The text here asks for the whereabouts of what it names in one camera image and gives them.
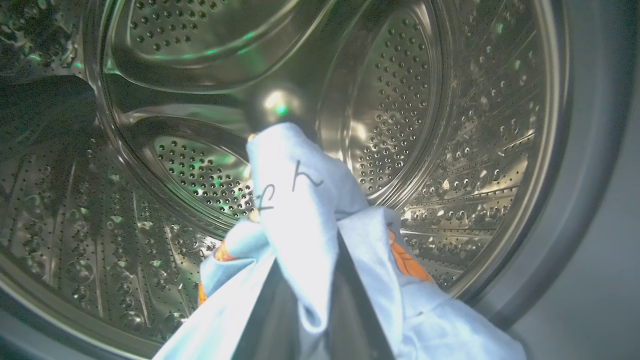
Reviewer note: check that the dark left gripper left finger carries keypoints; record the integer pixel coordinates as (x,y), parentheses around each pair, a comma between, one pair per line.
(270,330)

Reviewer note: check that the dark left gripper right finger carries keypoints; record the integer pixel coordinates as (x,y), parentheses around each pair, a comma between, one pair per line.
(355,330)

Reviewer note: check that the blue cartoon print clothes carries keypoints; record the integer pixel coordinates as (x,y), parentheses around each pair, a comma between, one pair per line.
(300,200)

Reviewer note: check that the white front-load washing machine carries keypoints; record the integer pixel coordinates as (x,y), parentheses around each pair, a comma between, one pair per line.
(600,250)

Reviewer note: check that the stainless steel washer drum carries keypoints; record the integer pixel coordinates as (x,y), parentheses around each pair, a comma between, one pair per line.
(450,150)

